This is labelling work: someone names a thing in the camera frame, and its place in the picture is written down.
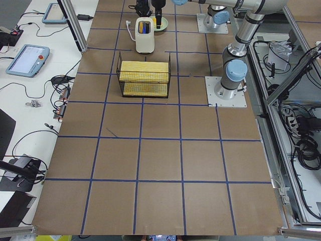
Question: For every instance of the yellow toast slice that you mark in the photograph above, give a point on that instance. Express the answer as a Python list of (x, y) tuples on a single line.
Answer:
[(141, 27)]

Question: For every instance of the far blue teach pendant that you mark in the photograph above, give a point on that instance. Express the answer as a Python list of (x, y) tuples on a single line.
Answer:
[(53, 15)]

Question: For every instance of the black camera stand base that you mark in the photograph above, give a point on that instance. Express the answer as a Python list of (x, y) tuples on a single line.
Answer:
[(22, 173)]

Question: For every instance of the aluminium frame post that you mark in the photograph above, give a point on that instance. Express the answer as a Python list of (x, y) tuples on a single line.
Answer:
[(73, 23)]

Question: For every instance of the small metal clamp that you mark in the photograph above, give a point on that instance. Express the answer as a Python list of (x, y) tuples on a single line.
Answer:
[(33, 103)]

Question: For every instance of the near blue teach pendant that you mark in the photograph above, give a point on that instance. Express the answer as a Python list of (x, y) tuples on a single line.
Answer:
[(28, 61)]

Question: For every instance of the cream white toaster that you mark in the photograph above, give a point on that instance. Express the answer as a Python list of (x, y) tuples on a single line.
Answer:
[(144, 42)]

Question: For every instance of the crumpled white paper bag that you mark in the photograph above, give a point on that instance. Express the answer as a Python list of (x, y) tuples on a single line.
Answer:
[(279, 53)]

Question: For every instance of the aluminium side rail frame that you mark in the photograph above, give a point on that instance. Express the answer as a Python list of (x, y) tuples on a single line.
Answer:
[(291, 104)]

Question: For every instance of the black power adapter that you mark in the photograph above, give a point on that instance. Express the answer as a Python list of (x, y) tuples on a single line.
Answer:
[(83, 17)]

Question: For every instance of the yellow woven mat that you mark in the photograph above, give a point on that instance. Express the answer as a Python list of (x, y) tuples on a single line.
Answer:
[(144, 72)]

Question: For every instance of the circuit board with wires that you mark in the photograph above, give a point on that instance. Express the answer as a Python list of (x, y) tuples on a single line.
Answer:
[(61, 104)]

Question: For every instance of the light green plate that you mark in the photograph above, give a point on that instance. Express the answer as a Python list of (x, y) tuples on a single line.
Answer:
[(163, 26)]

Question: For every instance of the black electronics box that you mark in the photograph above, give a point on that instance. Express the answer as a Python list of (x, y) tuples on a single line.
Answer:
[(10, 37)]

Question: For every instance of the blue teach pendant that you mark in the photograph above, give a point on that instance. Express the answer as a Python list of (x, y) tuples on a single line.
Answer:
[(28, 61), (53, 15)]

